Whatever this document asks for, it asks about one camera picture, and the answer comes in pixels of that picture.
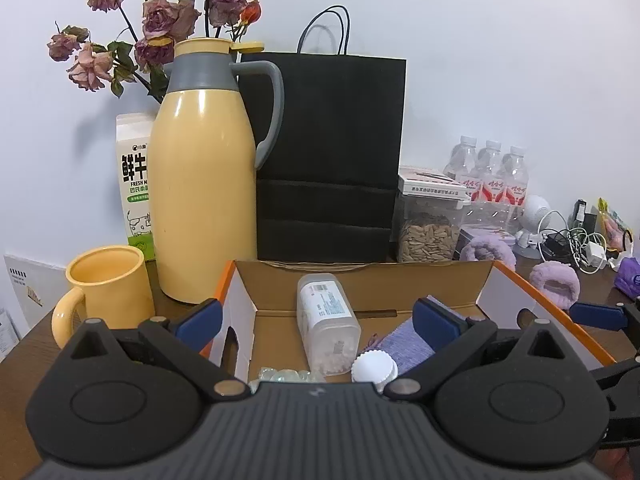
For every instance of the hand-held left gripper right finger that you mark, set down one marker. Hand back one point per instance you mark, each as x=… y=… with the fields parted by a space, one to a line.
x=436 y=324

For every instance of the white printed board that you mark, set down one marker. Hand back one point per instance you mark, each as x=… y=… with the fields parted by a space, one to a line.
x=30 y=290

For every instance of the dried rose bouquet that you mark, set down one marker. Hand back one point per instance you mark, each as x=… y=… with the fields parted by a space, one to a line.
x=160 y=20

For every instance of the black device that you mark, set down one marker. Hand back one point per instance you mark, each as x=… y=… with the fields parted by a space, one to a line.
x=582 y=215

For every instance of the white charger plug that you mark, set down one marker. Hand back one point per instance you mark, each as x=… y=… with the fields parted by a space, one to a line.
x=597 y=255

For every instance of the black paper bag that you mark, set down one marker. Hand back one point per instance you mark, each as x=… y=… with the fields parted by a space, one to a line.
x=330 y=160

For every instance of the small white desk fan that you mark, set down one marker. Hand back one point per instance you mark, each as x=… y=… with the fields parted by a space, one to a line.
x=534 y=215

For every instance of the clear seed container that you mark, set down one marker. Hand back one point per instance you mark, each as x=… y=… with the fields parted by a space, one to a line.
x=430 y=230

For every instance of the bag of glass beads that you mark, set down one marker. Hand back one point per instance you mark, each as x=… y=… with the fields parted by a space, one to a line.
x=285 y=376

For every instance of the ribbed white jar lid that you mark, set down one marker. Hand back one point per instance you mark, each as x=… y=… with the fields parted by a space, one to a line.
x=374 y=367

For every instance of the lilac tin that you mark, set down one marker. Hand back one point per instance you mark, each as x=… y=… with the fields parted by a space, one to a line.
x=475 y=234

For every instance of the blue white leaflet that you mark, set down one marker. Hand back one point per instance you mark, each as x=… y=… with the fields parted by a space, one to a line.
x=7 y=332

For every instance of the clear water bottle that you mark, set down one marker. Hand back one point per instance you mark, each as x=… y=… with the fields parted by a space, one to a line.
x=489 y=170
x=462 y=160
x=516 y=180

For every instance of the yellow thermos jug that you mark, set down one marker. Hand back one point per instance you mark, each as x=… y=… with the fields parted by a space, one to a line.
x=202 y=185

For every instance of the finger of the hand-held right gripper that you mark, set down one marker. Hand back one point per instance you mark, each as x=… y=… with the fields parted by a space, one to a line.
x=620 y=375
x=597 y=315

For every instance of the purple packet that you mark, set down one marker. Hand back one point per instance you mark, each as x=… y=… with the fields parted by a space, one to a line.
x=630 y=275

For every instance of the fuzzy purple wristband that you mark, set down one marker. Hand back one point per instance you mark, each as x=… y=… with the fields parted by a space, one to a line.
x=487 y=250
x=555 y=277

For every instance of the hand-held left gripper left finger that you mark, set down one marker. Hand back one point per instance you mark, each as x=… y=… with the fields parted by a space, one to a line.
x=202 y=322

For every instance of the red cardboard box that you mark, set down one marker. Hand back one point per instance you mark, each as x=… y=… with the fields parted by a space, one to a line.
x=280 y=290

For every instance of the white milk carton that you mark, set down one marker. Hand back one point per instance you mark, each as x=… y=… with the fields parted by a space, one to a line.
x=132 y=185

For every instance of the colourful snack packets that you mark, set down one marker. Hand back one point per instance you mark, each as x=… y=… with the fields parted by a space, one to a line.
x=615 y=222

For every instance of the clear plastic jar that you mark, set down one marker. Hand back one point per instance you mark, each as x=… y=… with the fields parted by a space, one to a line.
x=327 y=320

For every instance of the yellow mug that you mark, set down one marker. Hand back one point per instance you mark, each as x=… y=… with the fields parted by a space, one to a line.
x=107 y=285

